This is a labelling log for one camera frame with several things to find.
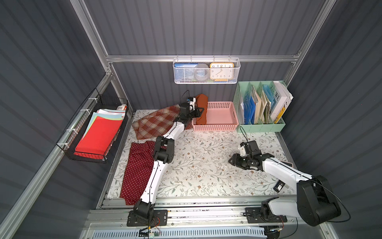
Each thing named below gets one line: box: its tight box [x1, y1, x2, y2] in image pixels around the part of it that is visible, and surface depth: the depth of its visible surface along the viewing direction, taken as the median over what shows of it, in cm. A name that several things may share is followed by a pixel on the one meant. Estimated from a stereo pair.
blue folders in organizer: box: [243, 95, 257, 125], surface depth 103 cm
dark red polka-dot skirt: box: [119, 140, 156, 206], surface depth 88 cm
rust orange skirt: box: [195, 93, 209, 125], surface depth 110 cm
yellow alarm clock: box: [209, 62, 235, 82], surface depth 90 cm
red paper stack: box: [73, 108, 125, 159], surface depth 76 cm
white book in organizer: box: [270, 81, 294, 123], surface depth 100 cm
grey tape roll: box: [193, 63, 211, 82], surface depth 89 cm
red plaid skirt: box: [132, 104, 194, 140], surface depth 114 cm
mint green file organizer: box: [232, 80, 287, 133], surface depth 104 cm
